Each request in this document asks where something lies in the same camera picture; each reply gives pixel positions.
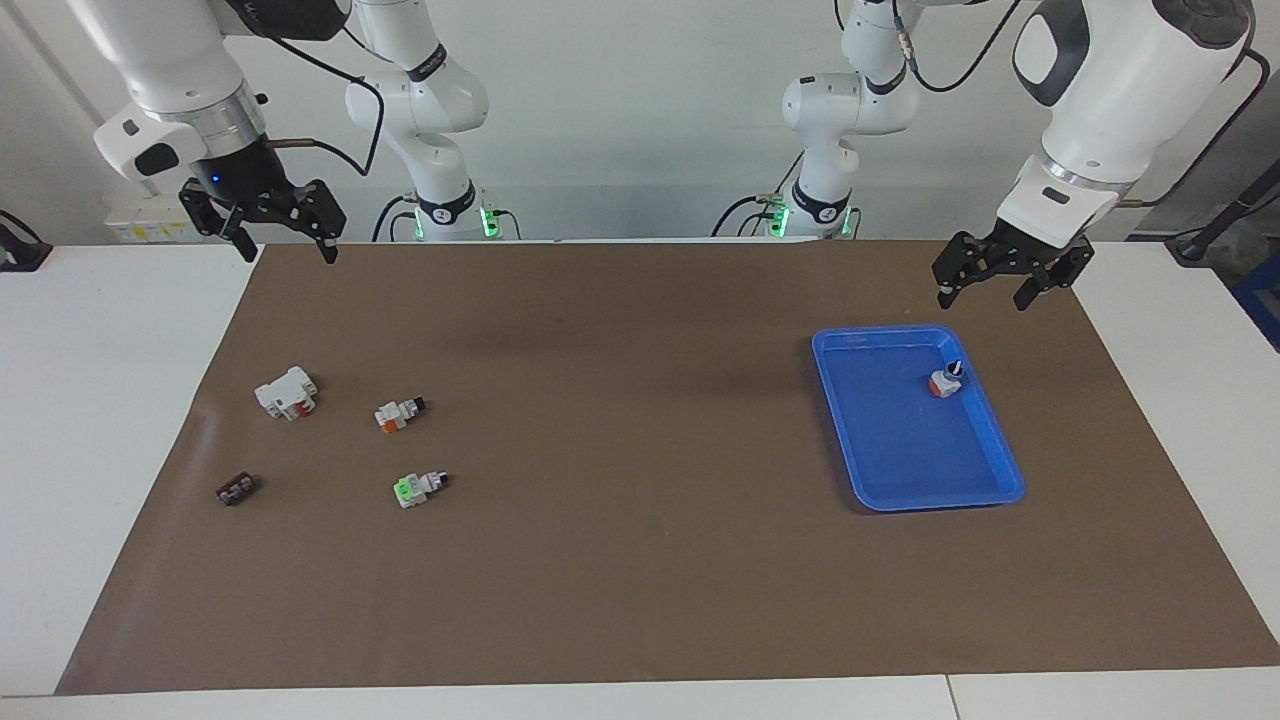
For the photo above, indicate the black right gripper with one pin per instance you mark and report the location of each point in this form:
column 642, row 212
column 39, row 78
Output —
column 245, row 178

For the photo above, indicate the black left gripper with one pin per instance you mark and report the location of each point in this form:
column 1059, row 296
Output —
column 1030, row 248

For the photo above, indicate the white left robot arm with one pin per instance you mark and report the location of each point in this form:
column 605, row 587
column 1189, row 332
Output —
column 1120, row 90

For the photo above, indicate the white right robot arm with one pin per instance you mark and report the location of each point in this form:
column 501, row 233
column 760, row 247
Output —
column 170, row 60

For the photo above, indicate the white power strip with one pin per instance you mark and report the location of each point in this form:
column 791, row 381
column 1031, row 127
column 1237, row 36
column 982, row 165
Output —
column 140, row 222

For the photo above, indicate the white red circuit breaker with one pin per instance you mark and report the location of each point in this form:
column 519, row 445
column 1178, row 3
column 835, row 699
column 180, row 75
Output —
column 283, row 393

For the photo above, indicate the blue plastic tray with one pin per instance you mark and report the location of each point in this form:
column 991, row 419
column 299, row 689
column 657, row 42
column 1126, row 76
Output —
column 900, row 440

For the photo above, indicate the black stand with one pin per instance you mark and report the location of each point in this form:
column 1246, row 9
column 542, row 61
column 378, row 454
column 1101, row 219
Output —
column 1235, row 210

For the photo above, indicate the black table clamp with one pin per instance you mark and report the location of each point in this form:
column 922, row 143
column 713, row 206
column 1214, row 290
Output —
column 20, row 255

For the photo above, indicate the blue box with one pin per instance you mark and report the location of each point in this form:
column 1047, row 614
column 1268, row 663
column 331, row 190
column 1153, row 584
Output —
column 1262, row 300

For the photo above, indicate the dark brown terminal block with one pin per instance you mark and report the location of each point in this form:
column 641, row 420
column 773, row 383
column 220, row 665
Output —
column 236, row 490

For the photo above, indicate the brown table mat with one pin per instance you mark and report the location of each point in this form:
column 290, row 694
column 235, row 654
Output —
column 620, row 500

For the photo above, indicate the white orange knob switch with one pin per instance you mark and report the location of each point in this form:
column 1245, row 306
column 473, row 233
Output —
column 945, row 382

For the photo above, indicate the white green switch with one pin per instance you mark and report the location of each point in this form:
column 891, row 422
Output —
column 415, row 489

